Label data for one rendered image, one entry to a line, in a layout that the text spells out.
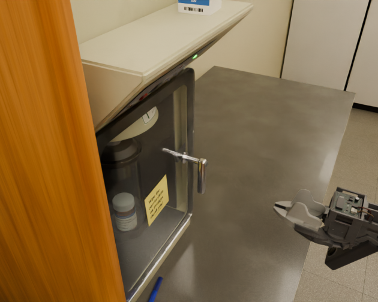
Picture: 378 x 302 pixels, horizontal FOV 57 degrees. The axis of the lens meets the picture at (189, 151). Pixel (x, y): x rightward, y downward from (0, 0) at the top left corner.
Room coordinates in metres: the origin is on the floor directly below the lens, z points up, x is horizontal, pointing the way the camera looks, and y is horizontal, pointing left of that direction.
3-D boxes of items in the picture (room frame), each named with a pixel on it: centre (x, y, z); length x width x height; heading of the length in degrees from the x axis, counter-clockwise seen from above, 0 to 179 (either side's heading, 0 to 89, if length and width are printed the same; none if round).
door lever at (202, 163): (0.58, -0.01, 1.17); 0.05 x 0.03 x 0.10; 62
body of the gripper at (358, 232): (0.43, -0.30, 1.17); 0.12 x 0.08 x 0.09; 62
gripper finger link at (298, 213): (0.46, -0.20, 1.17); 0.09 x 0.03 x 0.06; 64
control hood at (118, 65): (0.48, 0.02, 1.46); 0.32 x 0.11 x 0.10; 152
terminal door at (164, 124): (0.50, 0.06, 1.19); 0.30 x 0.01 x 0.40; 152
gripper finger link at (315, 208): (0.49, -0.22, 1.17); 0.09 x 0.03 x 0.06; 61
